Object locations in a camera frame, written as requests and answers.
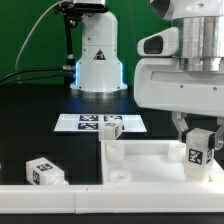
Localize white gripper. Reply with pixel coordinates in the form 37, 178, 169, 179
133, 26, 224, 146

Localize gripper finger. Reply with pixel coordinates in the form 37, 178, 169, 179
215, 117, 224, 150

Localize white square tabletop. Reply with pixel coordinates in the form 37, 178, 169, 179
100, 139, 224, 185

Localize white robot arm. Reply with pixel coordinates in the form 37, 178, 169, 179
71, 0, 224, 149

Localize white L-shaped fence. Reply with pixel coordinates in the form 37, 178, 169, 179
0, 166, 224, 214

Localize white sheet with tags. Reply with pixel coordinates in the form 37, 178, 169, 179
54, 114, 146, 132

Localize black cables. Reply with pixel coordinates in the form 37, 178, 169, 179
0, 66, 68, 86

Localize black camera stand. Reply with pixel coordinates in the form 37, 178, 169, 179
54, 0, 108, 86

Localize white cable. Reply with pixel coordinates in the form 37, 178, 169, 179
14, 0, 72, 84

